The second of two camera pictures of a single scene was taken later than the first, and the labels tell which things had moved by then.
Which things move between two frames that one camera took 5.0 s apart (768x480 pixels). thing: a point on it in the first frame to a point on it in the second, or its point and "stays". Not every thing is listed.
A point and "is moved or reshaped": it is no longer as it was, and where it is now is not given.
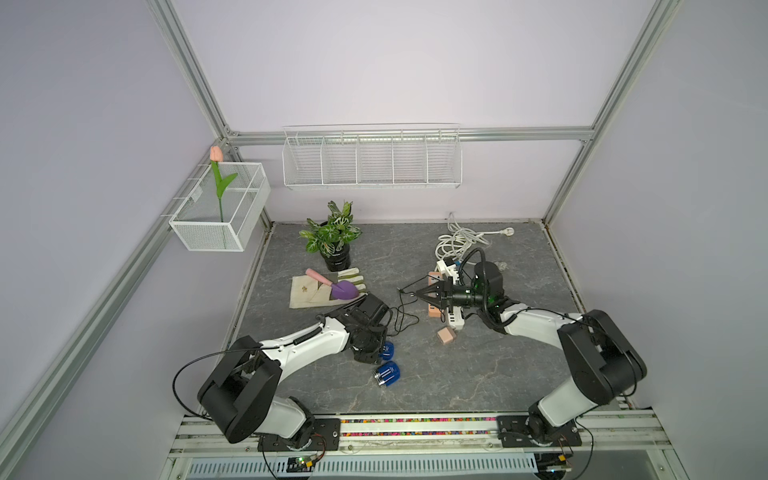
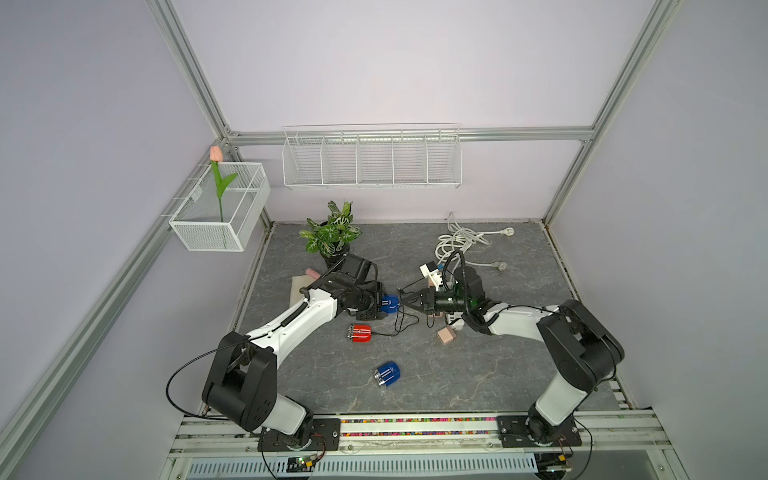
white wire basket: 206,222 stays
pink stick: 316,275 stays
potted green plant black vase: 332,237 stays
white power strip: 455,318 stays
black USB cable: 403,297 is moved or reshaped
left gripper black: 372,357 to 377,288
